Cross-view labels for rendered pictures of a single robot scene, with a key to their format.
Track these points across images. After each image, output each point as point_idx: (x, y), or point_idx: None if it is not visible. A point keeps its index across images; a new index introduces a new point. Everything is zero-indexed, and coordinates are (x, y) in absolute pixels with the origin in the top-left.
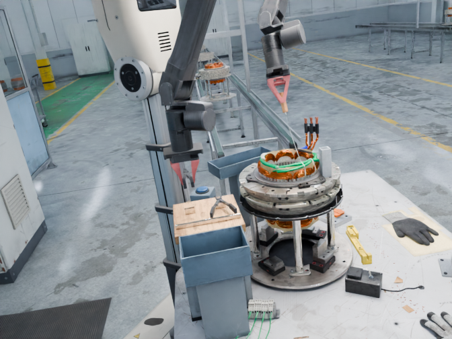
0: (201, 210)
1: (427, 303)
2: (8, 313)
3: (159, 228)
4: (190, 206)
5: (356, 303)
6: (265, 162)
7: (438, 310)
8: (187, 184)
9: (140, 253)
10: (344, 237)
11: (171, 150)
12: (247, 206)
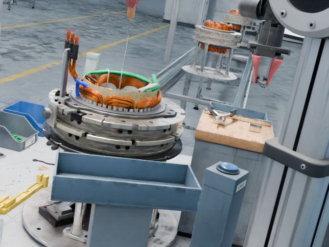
0: (241, 129)
1: (50, 155)
2: None
3: None
4: (253, 137)
5: None
6: (157, 82)
7: (50, 151)
8: (243, 244)
9: None
10: (14, 212)
11: (281, 47)
12: (176, 141)
